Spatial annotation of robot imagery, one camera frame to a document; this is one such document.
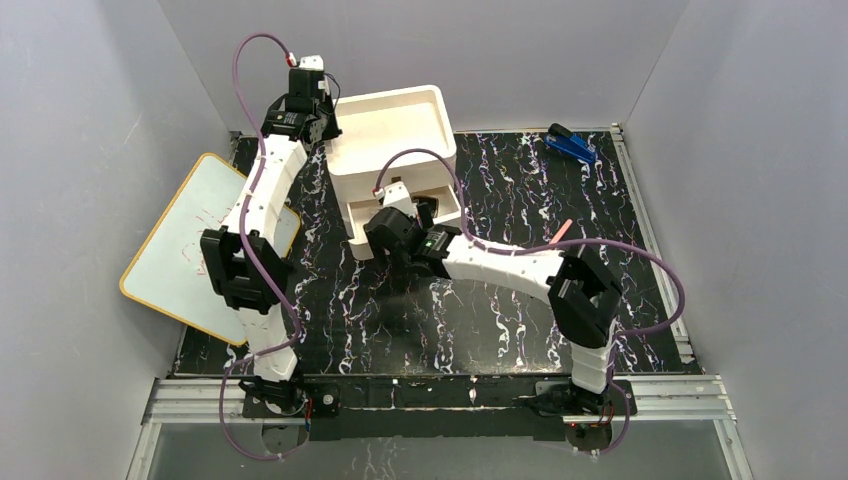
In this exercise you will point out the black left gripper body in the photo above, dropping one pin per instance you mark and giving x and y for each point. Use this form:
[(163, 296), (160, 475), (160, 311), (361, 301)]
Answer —
[(325, 125)]

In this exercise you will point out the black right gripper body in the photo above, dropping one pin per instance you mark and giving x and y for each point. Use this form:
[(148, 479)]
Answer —
[(424, 210)]

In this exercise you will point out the black gold powder compact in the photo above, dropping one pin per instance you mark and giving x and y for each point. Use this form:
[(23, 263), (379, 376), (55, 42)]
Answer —
[(427, 202)]

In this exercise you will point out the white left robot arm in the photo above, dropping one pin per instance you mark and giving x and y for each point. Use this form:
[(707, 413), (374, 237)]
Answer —
[(244, 258)]

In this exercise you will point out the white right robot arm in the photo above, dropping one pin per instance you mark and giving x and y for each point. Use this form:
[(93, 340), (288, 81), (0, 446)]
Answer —
[(580, 290)]

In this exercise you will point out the blue stapler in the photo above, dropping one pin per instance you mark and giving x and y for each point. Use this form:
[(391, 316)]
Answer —
[(564, 141)]

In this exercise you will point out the white board yellow frame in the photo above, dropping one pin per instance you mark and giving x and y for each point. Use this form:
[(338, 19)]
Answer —
[(169, 273)]

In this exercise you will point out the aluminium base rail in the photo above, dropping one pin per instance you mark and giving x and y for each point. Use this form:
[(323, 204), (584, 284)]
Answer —
[(442, 427)]

